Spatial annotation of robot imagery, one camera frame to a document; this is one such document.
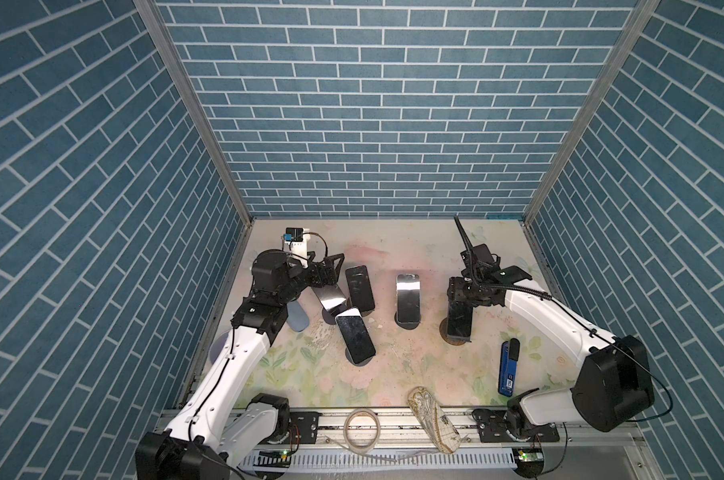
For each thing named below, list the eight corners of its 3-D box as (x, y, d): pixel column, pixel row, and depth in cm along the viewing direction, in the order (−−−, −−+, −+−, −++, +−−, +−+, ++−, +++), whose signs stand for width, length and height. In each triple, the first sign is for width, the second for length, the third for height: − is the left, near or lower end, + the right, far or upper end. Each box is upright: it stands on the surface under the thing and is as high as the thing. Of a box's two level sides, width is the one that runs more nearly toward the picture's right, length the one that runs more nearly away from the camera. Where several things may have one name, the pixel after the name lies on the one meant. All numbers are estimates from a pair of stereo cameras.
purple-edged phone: (353, 370, 85) (350, 355, 75) (339, 334, 92) (335, 315, 83) (375, 360, 87) (375, 344, 77) (359, 325, 94) (358, 306, 84)
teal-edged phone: (396, 325, 93) (398, 306, 84) (394, 293, 101) (397, 273, 91) (417, 325, 93) (422, 306, 84) (414, 293, 101) (419, 273, 91)
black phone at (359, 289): (353, 318, 95) (350, 296, 85) (348, 292, 102) (345, 268, 91) (372, 314, 96) (372, 292, 86) (366, 288, 103) (365, 265, 92)
